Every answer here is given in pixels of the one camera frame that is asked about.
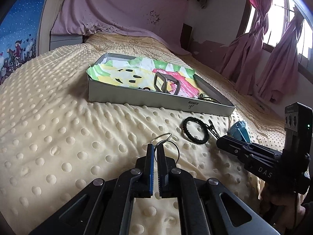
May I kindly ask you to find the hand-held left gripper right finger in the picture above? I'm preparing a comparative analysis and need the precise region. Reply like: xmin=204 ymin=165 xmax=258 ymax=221
xmin=157 ymin=143 xmax=282 ymax=235

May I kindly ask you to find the person's right hand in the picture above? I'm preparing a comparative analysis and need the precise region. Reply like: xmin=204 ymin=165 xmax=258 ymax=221
xmin=259 ymin=179 xmax=307 ymax=226

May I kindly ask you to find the large silver key ring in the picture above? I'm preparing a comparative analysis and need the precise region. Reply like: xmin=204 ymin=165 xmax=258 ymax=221
xmin=158 ymin=141 xmax=181 ymax=159
xmin=151 ymin=133 xmax=172 ymax=144

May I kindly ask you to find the black braided bracelet with carabiner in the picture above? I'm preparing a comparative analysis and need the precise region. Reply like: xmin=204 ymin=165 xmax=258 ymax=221
xmin=183 ymin=116 xmax=222 ymax=143

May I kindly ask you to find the window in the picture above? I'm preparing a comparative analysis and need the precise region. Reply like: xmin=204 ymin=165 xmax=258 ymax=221
xmin=245 ymin=0 xmax=313 ymax=61

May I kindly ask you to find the colourful printed cloth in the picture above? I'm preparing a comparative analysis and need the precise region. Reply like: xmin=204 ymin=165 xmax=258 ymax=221
xmin=88 ymin=56 xmax=196 ymax=96

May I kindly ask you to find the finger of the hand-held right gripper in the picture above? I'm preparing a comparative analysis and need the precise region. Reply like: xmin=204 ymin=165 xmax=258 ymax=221
xmin=216 ymin=139 xmax=255 ymax=164
xmin=223 ymin=136 xmax=285 ymax=157

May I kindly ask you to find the grey square buckle frame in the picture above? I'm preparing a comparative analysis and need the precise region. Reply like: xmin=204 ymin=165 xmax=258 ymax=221
xmin=154 ymin=71 xmax=181 ymax=95

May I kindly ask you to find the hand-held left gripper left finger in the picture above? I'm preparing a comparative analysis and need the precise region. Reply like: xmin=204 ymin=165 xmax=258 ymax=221
xmin=28 ymin=143 xmax=155 ymax=235

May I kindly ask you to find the beige wooden cabinet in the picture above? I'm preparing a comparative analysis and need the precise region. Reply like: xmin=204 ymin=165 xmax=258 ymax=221
xmin=37 ymin=0 xmax=65 ymax=54

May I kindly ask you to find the brown wooden board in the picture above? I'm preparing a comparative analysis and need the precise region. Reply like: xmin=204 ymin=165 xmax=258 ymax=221
xmin=181 ymin=23 xmax=193 ymax=52

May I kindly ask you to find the black cord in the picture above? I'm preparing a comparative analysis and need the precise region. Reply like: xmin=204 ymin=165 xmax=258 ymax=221
xmin=198 ymin=93 xmax=222 ymax=103

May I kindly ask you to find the grey bedside box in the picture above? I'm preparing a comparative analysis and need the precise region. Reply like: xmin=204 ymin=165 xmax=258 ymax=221
xmin=50 ymin=28 xmax=85 ymax=52

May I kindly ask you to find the blue smartwatch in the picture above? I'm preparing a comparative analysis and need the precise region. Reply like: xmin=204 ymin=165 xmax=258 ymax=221
xmin=227 ymin=122 xmax=251 ymax=143

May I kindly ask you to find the grey tin box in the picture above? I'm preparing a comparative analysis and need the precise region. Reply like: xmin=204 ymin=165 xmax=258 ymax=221
xmin=85 ymin=52 xmax=236 ymax=117

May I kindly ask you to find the pink sheet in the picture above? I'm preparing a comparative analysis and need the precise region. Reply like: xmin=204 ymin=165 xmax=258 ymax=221
xmin=50 ymin=0 xmax=192 ymax=55

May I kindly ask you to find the pink curtain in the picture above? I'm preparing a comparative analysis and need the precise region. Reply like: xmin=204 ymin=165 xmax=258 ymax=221
xmin=219 ymin=0 xmax=306 ymax=103

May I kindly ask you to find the yellow dotted blanket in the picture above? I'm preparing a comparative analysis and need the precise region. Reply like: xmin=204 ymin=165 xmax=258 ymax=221
xmin=0 ymin=33 xmax=294 ymax=235

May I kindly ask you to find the blue fabric wardrobe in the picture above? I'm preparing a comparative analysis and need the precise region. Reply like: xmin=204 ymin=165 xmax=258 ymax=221
xmin=0 ymin=0 xmax=52 ymax=85

